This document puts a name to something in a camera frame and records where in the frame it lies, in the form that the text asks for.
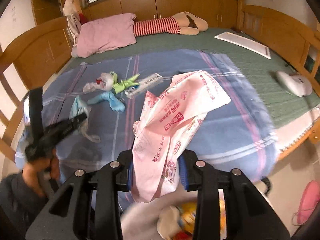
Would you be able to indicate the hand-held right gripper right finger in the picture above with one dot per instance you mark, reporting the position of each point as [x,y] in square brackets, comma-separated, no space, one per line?
[183,177]

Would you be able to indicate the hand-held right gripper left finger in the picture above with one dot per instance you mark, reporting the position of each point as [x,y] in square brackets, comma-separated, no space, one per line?
[128,177]

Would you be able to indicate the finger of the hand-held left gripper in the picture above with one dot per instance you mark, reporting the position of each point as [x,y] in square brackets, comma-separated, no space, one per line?
[75,121]
[35,105]

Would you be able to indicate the light blue face mask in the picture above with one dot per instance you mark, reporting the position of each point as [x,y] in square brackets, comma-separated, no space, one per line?
[78,107]

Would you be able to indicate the light blue wrapper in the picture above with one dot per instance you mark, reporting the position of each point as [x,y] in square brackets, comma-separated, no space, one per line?
[110,101]

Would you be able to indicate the white wastebasket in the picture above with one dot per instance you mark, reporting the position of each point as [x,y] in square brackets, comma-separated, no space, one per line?
[140,220]

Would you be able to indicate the white plastic bag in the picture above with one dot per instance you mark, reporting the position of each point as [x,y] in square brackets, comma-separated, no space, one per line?
[105,79]

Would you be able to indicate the light green paper scrap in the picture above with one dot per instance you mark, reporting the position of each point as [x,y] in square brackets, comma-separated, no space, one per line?
[123,83]

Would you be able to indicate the pink printed white packet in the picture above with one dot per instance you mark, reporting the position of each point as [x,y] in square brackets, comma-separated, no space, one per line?
[175,110]

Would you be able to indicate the white ointment box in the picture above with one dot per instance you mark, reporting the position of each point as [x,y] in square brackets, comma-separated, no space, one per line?
[147,82]

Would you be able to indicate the person's left forearm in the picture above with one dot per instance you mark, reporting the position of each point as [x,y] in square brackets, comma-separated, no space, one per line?
[15,202]

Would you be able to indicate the person's left hand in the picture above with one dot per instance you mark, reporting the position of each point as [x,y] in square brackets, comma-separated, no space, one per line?
[31,173]

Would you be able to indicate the blue plaid sheet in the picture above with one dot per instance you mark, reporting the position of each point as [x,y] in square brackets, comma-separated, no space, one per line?
[220,130]

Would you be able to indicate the white hanging cloth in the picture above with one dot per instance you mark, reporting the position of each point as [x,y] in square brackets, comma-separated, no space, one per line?
[72,30]

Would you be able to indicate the pink pillow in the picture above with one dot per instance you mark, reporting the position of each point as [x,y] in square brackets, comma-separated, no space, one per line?
[105,33]

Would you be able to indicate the red cloth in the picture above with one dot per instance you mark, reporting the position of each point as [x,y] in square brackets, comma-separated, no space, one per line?
[82,18]

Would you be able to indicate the red striped plush doll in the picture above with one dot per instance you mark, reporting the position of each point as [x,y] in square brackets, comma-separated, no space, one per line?
[160,26]

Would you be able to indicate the pink plastic object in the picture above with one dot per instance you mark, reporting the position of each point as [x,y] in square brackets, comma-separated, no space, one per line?
[308,202]

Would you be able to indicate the green mattress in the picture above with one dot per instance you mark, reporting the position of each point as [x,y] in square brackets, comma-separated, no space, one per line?
[250,67]

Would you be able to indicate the white handheld appliance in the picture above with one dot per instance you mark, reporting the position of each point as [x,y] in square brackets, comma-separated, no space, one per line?
[293,83]

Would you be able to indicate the white flat board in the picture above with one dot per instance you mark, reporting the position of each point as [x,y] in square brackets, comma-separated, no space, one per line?
[243,43]

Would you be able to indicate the wooden cabinets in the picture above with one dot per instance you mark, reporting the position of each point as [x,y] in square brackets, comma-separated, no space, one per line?
[175,5]

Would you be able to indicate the wooden bunk bed frame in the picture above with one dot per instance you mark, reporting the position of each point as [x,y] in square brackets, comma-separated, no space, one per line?
[37,50]

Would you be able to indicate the wooden wall shelf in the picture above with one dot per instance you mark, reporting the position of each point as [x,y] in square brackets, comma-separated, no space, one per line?
[42,2]

